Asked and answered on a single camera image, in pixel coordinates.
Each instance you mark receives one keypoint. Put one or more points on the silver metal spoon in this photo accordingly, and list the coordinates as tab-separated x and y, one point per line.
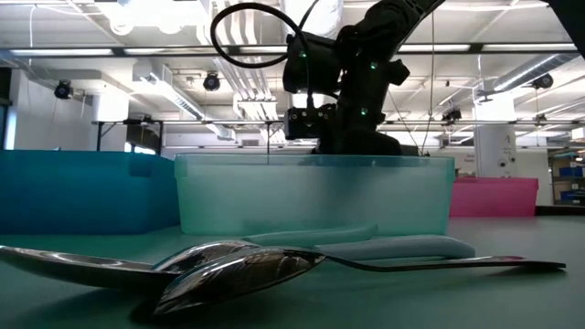
237	279

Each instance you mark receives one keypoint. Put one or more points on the long ceiling light strip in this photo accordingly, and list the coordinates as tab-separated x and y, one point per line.
434	47

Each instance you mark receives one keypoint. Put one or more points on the background storage shelf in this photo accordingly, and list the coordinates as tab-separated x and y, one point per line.
566	183

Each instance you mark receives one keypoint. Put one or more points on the silver round ventilation duct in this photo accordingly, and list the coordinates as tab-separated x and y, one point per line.
329	18

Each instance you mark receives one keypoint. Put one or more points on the black ceiling spotlight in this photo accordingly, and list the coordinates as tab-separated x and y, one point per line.
542	81
63	89
211	82
451	114

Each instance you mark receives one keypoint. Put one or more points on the white round column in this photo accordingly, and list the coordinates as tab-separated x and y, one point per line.
496	137

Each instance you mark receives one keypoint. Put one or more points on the pile of loose spoons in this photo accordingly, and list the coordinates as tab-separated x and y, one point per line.
411	297

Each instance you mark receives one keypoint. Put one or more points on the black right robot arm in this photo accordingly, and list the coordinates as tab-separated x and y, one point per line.
388	27

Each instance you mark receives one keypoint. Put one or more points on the white ceiling pipe bundle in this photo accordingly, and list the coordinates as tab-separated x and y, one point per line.
247	87

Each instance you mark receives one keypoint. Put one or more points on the silver slanted duct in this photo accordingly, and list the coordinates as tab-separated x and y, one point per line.
530	71

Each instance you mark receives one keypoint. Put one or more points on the translucent teal plastic bin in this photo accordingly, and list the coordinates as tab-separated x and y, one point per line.
297	196

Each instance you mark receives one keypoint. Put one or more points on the pink plastic bin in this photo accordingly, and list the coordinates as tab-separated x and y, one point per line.
493	196

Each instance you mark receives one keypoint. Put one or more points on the blue plastic bin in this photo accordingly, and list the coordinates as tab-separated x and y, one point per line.
82	192

